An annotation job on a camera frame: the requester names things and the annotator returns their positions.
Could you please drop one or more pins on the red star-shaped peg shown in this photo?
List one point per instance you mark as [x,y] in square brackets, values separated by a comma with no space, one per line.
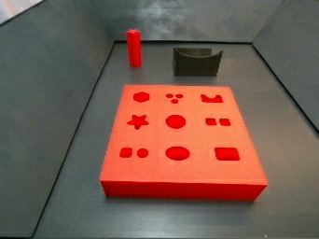
[134,48]

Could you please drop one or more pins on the dark grey curved holder block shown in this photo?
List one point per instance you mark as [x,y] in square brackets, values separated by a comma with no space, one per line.
[194,62]

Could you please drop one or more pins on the red shape-sorting board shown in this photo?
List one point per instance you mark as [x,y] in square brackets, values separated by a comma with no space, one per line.
[181,145]

